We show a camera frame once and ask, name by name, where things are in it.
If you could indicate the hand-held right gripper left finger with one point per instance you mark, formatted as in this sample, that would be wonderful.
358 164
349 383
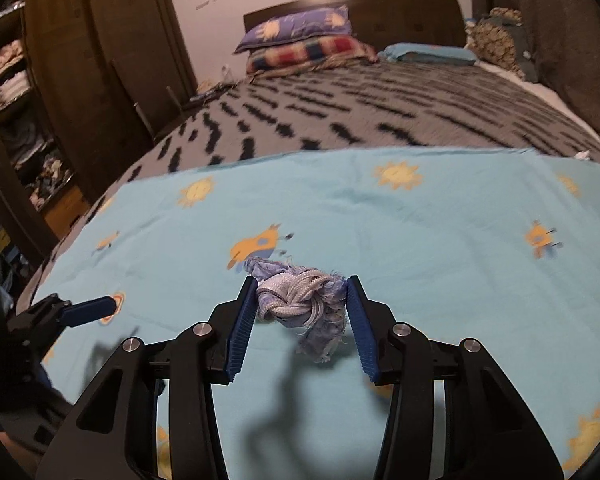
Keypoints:
242 330

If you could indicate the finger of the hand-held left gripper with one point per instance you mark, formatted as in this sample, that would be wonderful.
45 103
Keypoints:
90 309

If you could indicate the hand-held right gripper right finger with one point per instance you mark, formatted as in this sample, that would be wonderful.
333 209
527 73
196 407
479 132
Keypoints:
362 330

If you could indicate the knotted pale cloth rag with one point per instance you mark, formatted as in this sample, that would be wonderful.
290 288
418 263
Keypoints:
290 300

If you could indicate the light blue printed sheet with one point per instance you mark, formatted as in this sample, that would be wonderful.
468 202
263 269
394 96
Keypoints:
380 235

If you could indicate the folded clothes stack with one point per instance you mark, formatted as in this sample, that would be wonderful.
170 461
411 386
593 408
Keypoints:
15 105

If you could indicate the grey black patterned blanket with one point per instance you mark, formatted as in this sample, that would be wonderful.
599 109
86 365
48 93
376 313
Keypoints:
380 110

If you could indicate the brown wooden wardrobe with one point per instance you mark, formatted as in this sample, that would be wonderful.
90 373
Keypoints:
115 35

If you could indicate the small white tissue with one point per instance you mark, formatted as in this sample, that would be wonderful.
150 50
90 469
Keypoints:
583 156

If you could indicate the red blue checked pillow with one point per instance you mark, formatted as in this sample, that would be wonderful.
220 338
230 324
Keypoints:
305 55

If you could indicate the folded teal cloth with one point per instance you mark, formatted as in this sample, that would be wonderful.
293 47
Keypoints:
425 53

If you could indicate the blue sun print pillow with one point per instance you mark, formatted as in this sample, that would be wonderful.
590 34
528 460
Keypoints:
290 27

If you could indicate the dark wooden headboard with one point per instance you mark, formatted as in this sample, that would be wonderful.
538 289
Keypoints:
405 20

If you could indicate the dark grey curtain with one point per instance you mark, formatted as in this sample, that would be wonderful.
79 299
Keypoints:
570 50

